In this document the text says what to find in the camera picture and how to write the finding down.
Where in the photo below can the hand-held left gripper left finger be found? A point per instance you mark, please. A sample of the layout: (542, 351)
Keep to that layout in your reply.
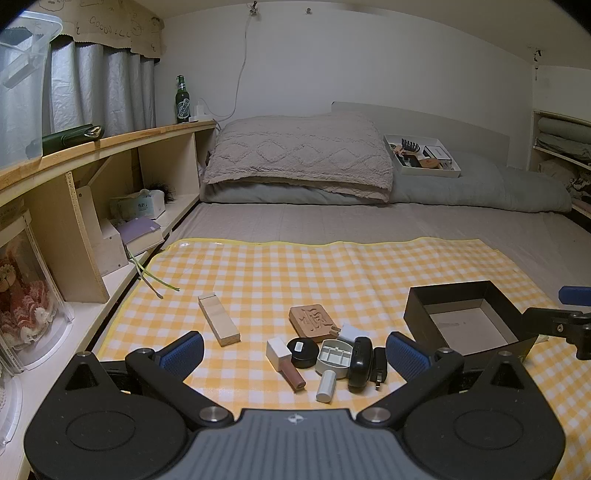
(182, 354)

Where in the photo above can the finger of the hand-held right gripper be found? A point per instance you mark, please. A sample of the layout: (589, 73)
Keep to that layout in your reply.
(551, 323)
(575, 294)

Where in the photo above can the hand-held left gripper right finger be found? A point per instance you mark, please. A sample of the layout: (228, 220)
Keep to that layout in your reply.
(406, 355)

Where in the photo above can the black box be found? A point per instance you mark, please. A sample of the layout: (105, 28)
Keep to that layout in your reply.
(418, 314)

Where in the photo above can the black computer mouse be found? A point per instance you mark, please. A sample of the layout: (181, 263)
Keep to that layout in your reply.
(361, 364)

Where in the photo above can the light wooden block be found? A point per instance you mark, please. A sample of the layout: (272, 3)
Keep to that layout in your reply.
(219, 321)

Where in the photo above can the black round compact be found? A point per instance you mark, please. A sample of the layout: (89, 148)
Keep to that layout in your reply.
(302, 353)

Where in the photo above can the black charger plug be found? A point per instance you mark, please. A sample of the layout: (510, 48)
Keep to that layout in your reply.
(379, 364)

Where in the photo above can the white charger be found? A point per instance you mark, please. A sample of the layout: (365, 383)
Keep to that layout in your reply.
(353, 333)

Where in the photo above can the green ribbon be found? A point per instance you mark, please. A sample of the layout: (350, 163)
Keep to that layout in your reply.
(152, 279)

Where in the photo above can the carved wooden tile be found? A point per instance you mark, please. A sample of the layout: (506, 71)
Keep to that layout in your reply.
(314, 323)

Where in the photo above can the yellow checked mat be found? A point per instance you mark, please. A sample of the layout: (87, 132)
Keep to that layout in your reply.
(258, 277)

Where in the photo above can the beige cardboard box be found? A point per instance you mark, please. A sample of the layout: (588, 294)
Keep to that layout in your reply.
(111, 249)

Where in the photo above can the purple book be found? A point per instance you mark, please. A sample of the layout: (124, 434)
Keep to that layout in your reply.
(138, 230)

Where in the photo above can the grey duvet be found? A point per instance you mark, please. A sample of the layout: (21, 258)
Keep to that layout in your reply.
(485, 189)

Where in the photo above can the tissue box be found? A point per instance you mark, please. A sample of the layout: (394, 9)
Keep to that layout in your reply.
(136, 205)

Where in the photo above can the folded green bedding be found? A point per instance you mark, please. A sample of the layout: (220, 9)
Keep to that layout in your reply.
(565, 134)

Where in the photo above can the black furry item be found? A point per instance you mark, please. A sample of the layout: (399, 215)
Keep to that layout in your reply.
(161, 188)

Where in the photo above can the doll in clear case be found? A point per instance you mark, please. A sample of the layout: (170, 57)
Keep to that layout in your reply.
(23, 295)

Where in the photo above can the white tray box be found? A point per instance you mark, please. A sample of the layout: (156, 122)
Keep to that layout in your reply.
(455, 173)

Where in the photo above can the small white box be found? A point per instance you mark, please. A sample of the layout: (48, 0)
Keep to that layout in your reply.
(436, 152)

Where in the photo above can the black hair claw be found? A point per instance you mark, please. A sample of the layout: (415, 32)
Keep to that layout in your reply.
(410, 145)

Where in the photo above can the beige textured pillow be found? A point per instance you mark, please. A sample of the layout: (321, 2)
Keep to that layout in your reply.
(295, 152)

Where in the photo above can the green pouch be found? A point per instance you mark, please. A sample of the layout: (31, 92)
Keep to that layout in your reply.
(69, 140)

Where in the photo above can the green beer bottle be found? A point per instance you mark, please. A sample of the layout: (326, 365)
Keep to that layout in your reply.
(183, 104)

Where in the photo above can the grey curtain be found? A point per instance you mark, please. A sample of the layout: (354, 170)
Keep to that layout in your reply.
(92, 87)

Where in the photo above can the clear plastic container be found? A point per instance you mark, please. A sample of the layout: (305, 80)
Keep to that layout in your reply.
(21, 92)

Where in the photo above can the beige printed valance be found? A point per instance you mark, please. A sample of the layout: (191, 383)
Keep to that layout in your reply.
(115, 23)

